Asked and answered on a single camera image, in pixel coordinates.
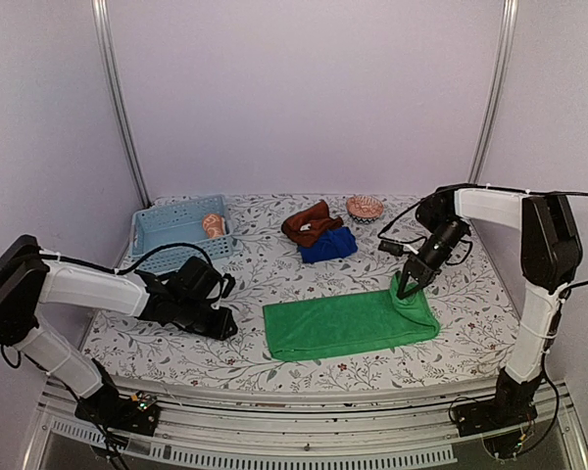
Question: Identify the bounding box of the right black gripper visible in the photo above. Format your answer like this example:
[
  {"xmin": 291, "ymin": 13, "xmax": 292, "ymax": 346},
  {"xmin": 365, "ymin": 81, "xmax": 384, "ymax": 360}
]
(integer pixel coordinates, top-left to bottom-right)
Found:
[{"xmin": 399, "ymin": 220, "xmax": 467, "ymax": 300}]

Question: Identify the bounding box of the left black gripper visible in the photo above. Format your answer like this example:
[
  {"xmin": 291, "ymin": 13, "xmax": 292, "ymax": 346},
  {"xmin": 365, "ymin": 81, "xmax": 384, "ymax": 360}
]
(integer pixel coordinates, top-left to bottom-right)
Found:
[{"xmin": 175, "ymin": 297, "xmax": 238, "ymax": 341}]

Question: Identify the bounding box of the green towel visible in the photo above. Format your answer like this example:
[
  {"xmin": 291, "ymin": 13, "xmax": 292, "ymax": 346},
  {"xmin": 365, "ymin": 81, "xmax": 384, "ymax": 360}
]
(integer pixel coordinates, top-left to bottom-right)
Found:
[{"xmin": 263, "ymin": 273, "xmax": 441, "ymax": 362}]

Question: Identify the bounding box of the orange bunny towel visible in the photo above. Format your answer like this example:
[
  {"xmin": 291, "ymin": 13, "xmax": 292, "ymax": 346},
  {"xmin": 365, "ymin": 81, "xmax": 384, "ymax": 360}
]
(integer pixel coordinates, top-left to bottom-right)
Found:
[{"xmin": 202, "ymin": 213, "xmax": 226, "ymax": 239}]

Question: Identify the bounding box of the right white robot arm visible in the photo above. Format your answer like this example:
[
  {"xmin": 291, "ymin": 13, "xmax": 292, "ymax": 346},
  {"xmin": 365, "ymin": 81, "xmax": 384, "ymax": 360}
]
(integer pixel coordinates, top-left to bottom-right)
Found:
[{"xmin": 396, "ymin": 184, "xmax": 582, "ymax": 386}]

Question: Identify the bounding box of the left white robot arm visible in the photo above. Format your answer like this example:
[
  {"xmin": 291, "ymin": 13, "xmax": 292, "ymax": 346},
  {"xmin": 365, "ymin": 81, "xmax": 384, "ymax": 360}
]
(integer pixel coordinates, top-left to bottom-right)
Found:
[{"xmin": 0, "ymin": 235, "xmax": 237, "ymax": 425}]

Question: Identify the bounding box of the blue towel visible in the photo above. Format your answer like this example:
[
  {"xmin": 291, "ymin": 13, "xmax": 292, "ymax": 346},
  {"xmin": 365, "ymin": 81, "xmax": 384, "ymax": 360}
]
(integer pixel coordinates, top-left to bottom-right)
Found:
[{"xmin": 298, "ymin": 226, "xmax": 358, "ymax": 263}]

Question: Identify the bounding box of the red patterned bowl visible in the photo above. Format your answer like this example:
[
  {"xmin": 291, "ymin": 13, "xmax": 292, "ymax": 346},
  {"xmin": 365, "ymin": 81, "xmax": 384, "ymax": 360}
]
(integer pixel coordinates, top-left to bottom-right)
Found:
[{"xmin": 346, "ymin": 195, "xmax": 384, "ymax": 224}]

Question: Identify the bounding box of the light blue plastic basket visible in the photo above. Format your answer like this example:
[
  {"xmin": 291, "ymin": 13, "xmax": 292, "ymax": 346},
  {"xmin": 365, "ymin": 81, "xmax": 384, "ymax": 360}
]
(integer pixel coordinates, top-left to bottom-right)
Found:
[{"xmin": 127, "ymin": 195, "xmax": 233, "ymax": 274}]

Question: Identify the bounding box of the dark red towel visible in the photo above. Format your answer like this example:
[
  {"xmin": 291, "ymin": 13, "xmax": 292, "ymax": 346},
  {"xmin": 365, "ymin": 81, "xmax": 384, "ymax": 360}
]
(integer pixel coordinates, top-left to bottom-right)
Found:
[{"xmin": 281, "ymin": 200, "xmax": 344, "ymax": 248}]

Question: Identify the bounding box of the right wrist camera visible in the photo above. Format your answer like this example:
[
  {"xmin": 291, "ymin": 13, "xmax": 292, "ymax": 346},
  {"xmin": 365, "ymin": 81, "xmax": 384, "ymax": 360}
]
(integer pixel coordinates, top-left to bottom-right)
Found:
[{"xmin": 378, "ymin": 240, "xmax": 418, "ymax": 258}]

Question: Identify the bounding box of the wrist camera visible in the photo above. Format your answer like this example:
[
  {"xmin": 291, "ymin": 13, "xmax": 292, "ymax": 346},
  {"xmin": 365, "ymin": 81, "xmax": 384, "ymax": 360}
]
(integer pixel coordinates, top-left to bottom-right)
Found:
[
  {"xmin": 211, "ymin": 273, "xmax": 236, "ymax": 309},
  {"xmin": 378, "ymin": 240, "xmax": 418, "ymax": 258}
]

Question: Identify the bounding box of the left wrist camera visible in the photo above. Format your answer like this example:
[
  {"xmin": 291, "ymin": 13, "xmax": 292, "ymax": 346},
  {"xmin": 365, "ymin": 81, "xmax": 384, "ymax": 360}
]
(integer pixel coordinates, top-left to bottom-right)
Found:
[{"xmin": 211, "ymin": 273, "xmax": 236, "ymax": 309}]

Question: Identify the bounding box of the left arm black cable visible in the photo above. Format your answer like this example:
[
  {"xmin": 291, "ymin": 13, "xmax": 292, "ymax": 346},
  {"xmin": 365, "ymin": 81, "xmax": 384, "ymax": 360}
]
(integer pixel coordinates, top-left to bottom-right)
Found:
[{"xmin": 38, "ymin": 242, "xmax": 212, "ymax": 275}]

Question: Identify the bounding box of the front aluminium rail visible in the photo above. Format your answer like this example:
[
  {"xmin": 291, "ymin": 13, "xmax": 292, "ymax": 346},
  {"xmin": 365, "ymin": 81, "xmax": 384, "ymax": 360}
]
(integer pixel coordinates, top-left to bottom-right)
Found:
[{"xmin": 22, "ymin": 376, "xmax": 588, "ymax": 470}]

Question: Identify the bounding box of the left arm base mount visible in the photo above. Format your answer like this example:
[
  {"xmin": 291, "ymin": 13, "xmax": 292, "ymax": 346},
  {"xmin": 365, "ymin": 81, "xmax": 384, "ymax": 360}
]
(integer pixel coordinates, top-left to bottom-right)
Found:
[{"xmin": 74, "ymin": 360, "xmax": 161, "ymax": 437}]

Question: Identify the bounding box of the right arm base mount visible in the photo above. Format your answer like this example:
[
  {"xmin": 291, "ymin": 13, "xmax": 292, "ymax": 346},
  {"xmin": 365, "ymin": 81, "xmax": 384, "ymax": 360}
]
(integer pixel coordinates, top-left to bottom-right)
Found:
[{"xmin": 450, "ymin": 370, "xmax": 543, "ymax": 459}]

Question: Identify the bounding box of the right aluminium frame post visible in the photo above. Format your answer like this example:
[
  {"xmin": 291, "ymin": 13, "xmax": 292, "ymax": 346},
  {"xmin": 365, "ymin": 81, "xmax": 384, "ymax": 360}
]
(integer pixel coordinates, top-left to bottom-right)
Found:
[{"xmin": 468, "ymin": 0, "xmax": 518, "ymax": 183}]

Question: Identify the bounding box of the aluminium frame post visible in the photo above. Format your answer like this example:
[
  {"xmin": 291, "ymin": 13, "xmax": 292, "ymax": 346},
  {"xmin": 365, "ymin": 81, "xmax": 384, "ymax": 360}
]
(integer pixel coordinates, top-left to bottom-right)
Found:
[
  {"xmin": 91, "ymin": 0, "xmax": 151, "ymax": 209},
  {"xmin": 468, "ymin": 0, "xmax": 518, "ymax": 183}
]

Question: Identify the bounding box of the left aluminium frame post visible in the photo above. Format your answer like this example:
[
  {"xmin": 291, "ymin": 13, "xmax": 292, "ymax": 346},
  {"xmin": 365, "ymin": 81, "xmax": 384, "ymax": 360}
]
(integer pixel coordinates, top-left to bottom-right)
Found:
[{"xmin": 91, "ymin": 0, "xmax": 151, "ymax": 209}]

